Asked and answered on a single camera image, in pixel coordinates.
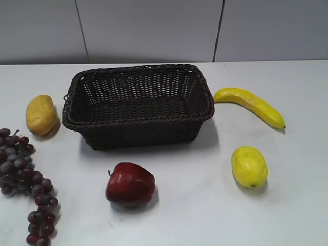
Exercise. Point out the dark brown woven basket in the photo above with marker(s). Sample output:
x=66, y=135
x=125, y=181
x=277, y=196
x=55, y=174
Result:
x=138, y=106

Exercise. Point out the purple grape bunch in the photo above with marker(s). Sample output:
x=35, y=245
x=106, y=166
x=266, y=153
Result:
x=18, y=174

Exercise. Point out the red apple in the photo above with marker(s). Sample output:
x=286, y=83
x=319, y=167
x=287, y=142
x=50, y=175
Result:
x=130, y=185

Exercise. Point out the yellow banana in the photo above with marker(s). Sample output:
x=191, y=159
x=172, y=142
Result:
x=253, y=103

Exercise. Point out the yellow lemon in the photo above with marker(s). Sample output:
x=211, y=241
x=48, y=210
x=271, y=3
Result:
x=249, y=167

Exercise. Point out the yellow mango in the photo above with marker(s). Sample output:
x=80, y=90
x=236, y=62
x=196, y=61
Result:
x=41, y=115

